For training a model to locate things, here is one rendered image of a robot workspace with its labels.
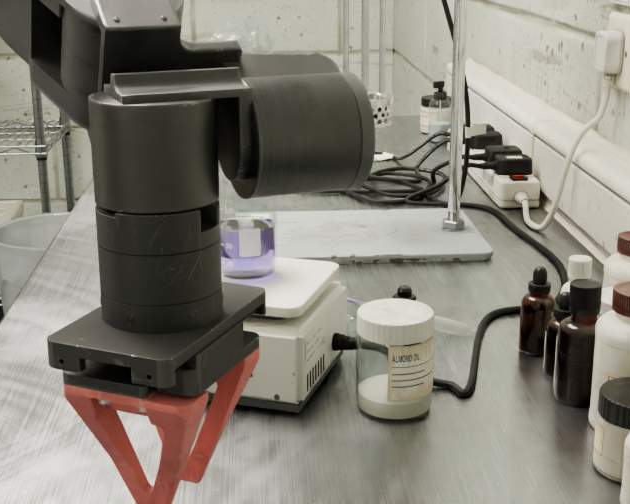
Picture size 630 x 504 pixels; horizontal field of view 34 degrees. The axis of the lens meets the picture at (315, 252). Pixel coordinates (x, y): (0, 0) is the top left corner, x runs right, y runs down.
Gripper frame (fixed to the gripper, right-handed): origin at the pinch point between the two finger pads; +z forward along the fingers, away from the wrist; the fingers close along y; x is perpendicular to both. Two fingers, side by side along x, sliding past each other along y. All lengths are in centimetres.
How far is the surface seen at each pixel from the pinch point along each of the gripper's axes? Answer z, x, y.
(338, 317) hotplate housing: 4.7, 4.9, 36.3
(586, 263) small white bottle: 1, -14, 49
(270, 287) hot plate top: 0.6, 8.5, 30.4
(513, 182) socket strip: 6, 2, 94
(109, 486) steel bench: 9.4, 12.2, 12.1
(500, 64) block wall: -4, 15, 141
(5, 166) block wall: 44, 186, 217
